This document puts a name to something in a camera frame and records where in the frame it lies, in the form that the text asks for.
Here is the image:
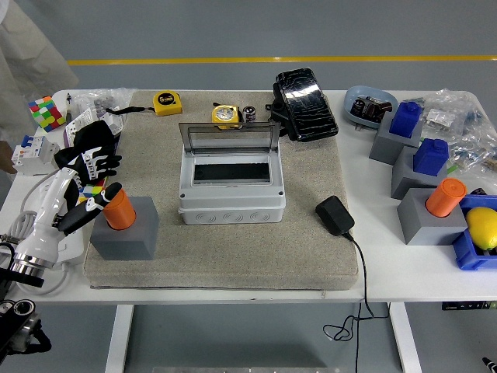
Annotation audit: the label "person's right hand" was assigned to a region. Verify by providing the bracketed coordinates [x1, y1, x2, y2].
[0, 140, 19, 175]

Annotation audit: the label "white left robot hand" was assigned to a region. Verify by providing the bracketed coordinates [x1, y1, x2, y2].
[15, 146, 123, 265]

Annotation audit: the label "orange cylinder battery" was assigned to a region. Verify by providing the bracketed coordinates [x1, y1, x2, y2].
[425, 177, 468, 218]
[103, 189, 137, 230]

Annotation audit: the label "grey plastic junction box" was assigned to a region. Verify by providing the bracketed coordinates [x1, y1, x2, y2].
[177, 150, 287, 225]

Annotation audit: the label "smoky transparent box lid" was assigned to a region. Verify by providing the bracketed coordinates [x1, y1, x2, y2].
[178, 120, 281, 155]

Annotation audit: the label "white circuit breaker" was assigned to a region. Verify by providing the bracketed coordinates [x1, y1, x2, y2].
[10, 134, 61, 176]

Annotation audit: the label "white power strip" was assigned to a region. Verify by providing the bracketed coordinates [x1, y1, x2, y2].
[23, 170, 87, 270]

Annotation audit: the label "colourful puzzle cube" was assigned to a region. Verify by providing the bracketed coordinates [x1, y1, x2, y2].
[28, 96, 67, 134]
[77, 177, 109, 206]

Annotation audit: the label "black table control panel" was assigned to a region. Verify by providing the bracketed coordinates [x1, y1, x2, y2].
[441, 301, 497, 312]

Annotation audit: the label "grey block with round hole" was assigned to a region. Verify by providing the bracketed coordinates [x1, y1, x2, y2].
[89, 196, 160, 261]

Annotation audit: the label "black cloth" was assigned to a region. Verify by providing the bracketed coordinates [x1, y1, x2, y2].
[53, 120, 118, 183]

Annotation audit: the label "white table leg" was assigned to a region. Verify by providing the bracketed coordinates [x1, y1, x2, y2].
[104, 304, 135, 373]
[390, 302, 422, 373]

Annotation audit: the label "person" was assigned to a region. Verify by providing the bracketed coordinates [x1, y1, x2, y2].
[0, 0, 80, 138]

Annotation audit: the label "blue plastic bin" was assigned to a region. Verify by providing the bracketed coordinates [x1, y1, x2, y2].
[451, 193, 497, 271]

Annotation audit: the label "yellow lemon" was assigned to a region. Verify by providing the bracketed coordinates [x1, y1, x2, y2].
[464, 207, 497, 252]

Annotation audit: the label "grey holder block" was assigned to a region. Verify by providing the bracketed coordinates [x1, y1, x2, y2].
[368, 112, 424, 166]
[391, 145, 451, 200]
[396, 187, 469, 246]

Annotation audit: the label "yellow square tape measure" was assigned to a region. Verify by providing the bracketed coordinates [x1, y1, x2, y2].
[105, 91, 183, 117]

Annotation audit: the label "grey-brown mat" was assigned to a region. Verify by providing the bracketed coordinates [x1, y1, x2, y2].
[83, 90, 360, 291]

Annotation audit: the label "yellow round tape measure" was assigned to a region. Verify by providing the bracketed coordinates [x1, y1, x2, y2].
[211, 103, 244, 131]

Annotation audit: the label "black power adapter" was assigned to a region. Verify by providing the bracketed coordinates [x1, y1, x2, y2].
[315, 195, 356, 236]

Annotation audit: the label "blue plastic block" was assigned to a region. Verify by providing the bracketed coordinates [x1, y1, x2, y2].
[412, 138, 450, 175]
[389, 101, 423, 139]

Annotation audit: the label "clear bags of small parts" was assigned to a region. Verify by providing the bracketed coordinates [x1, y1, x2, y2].
[417, 88, 497, 176]

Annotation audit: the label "dark electronic parts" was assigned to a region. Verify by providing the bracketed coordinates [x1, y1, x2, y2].
[349, 95, 393, 124]

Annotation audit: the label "black glossy pedal device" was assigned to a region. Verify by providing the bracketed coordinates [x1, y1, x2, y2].
[266, 68, 339, 142]

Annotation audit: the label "light blue bowl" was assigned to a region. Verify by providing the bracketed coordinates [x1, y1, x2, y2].
[344, 85, 400, 131]

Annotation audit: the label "black adapter cord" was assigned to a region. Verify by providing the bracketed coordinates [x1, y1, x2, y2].
[322, 231, 389, 373]

